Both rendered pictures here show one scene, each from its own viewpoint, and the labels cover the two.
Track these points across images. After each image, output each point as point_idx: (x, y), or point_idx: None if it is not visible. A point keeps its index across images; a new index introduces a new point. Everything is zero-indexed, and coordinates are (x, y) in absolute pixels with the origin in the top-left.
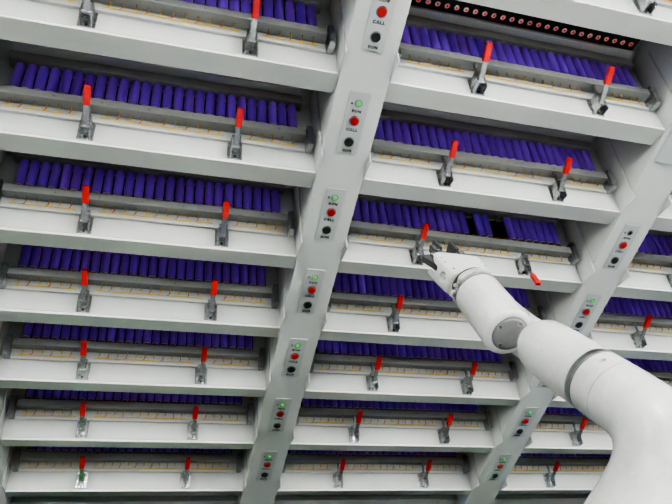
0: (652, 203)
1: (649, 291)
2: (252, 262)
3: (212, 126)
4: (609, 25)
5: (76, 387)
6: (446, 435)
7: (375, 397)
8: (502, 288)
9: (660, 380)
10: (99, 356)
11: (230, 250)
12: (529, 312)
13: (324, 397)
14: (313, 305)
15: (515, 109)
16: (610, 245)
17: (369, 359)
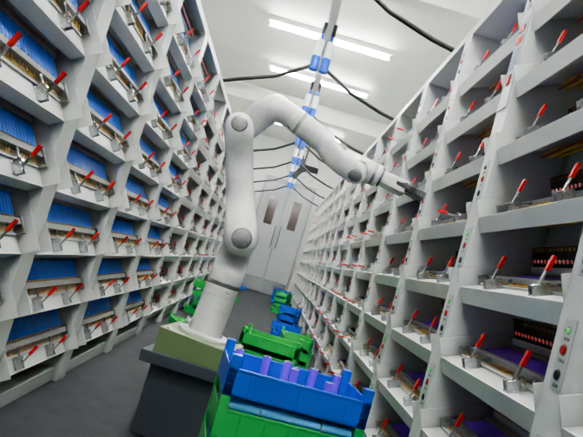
0: (495, 140)
1: (491, 218)
2: (409, 239)
3: None
4: (494, 62)
5: (370, 320)
6: (409, 397)
7: (402, 340)
8: (365, 157)
9: (288, 99)
10: (383, 312)
11: (405, 231)
12: (360, 161)
13: (395, 338)
14: (407, 259)
15: (466, 120)
16: (479, 182)
17: (422, 324)
